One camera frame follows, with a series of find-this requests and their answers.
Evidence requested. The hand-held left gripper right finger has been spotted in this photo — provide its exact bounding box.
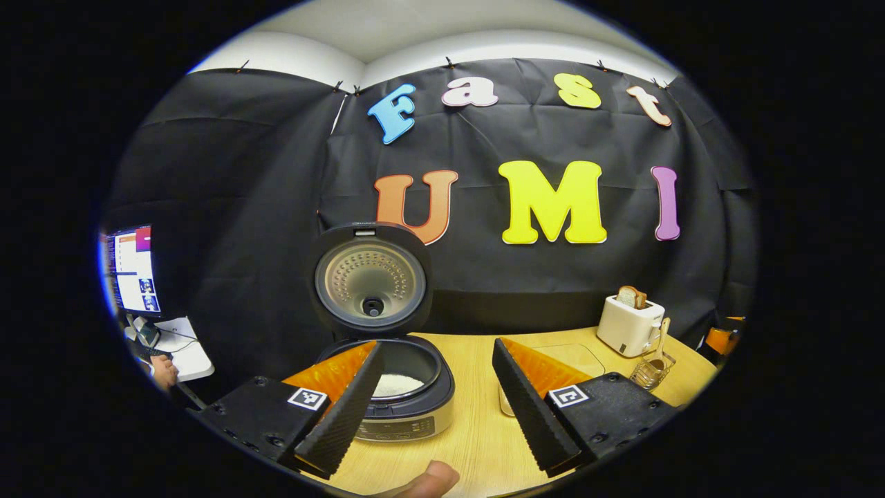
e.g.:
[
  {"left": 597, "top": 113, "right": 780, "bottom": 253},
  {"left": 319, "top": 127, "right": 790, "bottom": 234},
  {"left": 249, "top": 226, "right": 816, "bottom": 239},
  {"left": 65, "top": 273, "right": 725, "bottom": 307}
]
[{"left": 492, "top": 337, "right": 678, "bottom": 478}]

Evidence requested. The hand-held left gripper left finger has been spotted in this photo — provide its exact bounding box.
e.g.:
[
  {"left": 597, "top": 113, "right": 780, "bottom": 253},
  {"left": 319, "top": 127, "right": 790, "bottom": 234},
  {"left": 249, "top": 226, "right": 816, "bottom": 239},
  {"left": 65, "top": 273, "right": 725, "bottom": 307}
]
[{"left": 187, "top": 339, "right": 386, "bottom": 479}]

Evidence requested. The white rice heap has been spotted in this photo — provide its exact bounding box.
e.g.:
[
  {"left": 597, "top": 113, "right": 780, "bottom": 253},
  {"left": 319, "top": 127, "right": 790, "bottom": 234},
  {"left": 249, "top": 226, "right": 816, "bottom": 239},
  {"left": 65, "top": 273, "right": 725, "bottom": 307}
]
[{"left": 371, "top": 373, "right": 426, "bottom": 398}]

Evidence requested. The clear rice box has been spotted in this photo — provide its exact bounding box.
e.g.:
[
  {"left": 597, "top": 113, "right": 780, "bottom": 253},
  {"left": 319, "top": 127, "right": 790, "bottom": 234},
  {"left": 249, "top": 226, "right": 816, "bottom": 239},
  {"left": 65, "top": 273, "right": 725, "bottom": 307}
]
[{"left": 498, "top": 342, "right": 606, "bottom": 417}]

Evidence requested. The clear chopstick holder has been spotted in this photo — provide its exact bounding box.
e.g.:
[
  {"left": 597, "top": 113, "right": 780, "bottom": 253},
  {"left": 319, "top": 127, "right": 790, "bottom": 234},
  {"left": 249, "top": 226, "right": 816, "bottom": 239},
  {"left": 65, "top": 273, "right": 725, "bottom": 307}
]
[{"left": 629, "top": 349, "right": 676, "bottom": 391}]

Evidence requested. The grey rice cooker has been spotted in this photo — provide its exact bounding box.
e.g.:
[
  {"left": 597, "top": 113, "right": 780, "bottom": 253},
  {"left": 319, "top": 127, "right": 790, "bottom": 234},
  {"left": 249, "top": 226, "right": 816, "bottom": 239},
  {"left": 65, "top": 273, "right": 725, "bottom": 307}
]
[{"left": 308, "top": 221, "right": 457, "bottom": 443}]

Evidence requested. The white toaster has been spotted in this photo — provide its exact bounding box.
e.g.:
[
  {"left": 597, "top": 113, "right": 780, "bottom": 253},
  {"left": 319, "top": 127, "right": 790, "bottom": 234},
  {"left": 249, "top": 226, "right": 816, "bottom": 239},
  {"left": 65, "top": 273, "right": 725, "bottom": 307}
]
[{"left": 596, "top": 294, "right": 666, "bottom": 358}]

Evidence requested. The white side desk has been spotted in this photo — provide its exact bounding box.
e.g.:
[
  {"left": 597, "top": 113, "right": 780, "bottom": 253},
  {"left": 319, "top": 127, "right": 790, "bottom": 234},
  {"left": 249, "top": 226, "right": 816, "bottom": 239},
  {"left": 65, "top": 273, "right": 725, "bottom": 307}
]
[{"left": 124, "top": 316, "right": 215, "bottom": 383}]

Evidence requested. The computer monitor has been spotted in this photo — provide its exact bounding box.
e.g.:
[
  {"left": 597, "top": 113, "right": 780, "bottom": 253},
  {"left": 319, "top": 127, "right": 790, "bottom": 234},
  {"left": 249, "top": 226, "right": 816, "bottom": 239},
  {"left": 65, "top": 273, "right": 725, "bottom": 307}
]
[{"left": 102, "top": 223, "right": 163, "bottom": 319}]

